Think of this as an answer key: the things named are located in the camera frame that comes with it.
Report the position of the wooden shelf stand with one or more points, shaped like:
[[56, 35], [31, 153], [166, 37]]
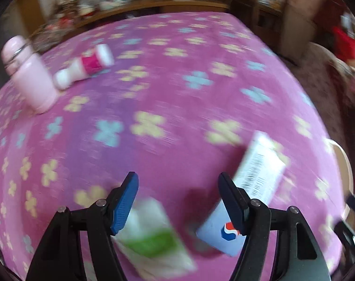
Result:
[[271, 14]]

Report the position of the white plastic bucket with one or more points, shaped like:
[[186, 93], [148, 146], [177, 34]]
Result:
[[344, 164]]

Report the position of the pink floral tablecloth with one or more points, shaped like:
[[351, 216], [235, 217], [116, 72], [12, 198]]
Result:
[[171, 105]]

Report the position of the white and pink bottle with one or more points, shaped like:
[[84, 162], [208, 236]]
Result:
[[84, 66]]

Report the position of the floral covered sofa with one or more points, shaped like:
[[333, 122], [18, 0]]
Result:
[[350, 73]]

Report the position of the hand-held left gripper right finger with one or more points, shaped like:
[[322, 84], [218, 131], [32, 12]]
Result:
[[231, 207]]

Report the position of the green and white packet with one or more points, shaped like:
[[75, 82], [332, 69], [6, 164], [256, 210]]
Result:
[[154, 234]]

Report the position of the blue and white box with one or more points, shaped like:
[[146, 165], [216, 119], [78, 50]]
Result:
[[262, 164]]

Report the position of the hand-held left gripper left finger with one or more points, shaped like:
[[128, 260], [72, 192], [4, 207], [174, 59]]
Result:
[[123, 207]]

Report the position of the wooden cabinet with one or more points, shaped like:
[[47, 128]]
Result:
[[154, 5]]

